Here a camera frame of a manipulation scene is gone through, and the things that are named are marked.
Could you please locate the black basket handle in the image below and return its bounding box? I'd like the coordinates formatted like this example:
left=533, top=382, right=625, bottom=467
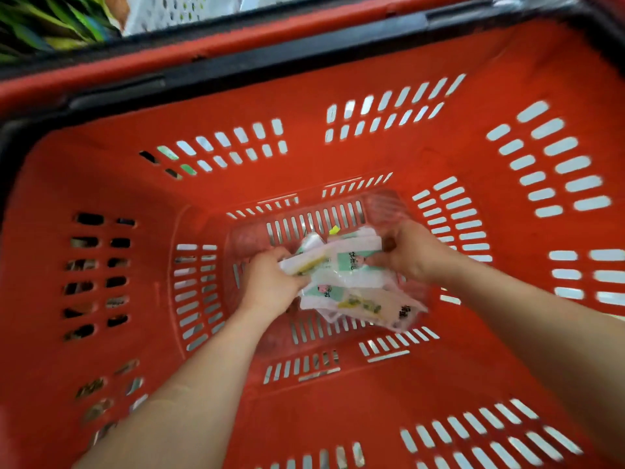
left=0, top=0, right=625, bottom=201

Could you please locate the green leafy plant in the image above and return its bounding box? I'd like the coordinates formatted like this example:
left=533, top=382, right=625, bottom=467
left=0, top=0, right=123, bottom=64

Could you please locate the red plastic shopping basket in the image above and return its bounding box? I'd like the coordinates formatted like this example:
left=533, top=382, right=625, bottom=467
left=0, top=0, right=625, bottom=469

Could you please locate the person's right hand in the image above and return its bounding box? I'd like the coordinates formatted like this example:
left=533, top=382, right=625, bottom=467
left=365, top=219, right=465, bottom=287

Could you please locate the person's left forearm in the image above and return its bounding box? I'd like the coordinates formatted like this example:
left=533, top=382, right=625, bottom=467
left=73, top=307, right=274, bottom=469

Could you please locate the person's right forearm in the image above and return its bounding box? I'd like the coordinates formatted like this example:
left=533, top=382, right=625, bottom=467
left=437, top=251, right=625, bottom=464

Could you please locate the person's left hand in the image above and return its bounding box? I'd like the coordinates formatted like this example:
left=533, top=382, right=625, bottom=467
left=238, top=246, right=310, bottom=324

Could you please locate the white perforated crate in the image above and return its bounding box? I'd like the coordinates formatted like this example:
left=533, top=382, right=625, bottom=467
left=122, top=0, right=274, bottom=36

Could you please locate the white yellow print food packet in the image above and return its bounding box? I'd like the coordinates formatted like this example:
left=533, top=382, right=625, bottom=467
left=299, top=283, right=429, bottom=334

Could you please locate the white green label food packet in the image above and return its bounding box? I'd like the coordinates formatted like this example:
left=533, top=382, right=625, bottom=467
left=279, top=227, right=396, bottom=291

